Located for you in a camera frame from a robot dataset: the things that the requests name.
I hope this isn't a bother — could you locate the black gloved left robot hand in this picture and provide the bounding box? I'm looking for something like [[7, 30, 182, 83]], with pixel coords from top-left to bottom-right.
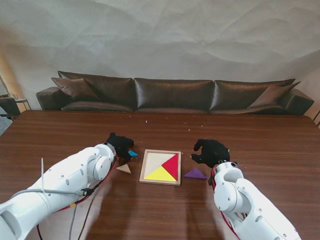
[[106, 132, 135, 161]]

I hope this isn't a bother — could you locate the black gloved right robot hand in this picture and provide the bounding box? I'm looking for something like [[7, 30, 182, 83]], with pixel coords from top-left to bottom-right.
[[191, 138, 231, 169]]

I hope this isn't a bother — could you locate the large red tangram triangle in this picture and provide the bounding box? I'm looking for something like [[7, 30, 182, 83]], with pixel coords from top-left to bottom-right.
[[161, 153, 179, 180]]

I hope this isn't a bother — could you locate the large yellow tangram triangle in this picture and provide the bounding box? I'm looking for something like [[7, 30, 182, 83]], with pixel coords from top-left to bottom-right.
[[144, 166, 176, 181]]

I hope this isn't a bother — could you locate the natural wood tangram triangle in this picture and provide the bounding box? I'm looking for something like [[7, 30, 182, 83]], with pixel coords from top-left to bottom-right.
[[115, 163, 132, 174]]

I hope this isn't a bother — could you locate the purple tangram triangle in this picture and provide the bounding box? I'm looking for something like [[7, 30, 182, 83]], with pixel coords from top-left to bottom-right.
[[183, 167, 208, 181]]

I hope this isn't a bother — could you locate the square wooden tangram tray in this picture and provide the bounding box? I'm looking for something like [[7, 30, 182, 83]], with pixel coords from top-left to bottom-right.
[[138, 148, 182, 186]]

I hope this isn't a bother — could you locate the dark brown leather sofa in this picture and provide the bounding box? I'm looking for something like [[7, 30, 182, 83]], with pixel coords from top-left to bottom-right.
[[35, 70, 315, 116]]

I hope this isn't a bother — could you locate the brown sofa cushion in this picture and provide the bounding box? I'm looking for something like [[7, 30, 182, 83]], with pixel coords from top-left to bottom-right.
[[247, 81, 302, 109], [51, 77, 101, 102]]

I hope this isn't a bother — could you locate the small side table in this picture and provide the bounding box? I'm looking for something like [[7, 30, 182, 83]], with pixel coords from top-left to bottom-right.
[[13, 93, 33, 112]]

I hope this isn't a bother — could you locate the dark chair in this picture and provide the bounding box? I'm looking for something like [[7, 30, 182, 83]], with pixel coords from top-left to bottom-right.
[[0, 96, 22, 120]]

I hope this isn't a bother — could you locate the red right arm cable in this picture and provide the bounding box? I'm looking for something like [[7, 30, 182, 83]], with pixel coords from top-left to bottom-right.
[[207, 167, 241, 240]]

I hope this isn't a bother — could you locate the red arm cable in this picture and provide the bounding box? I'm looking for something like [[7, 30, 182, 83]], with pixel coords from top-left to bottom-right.
[[36, 153, 119, 240], [207, 167, 241, 240]]

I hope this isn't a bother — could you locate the red left arm cable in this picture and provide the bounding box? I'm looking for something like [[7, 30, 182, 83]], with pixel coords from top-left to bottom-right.
[[36, 153, 119, 240]]

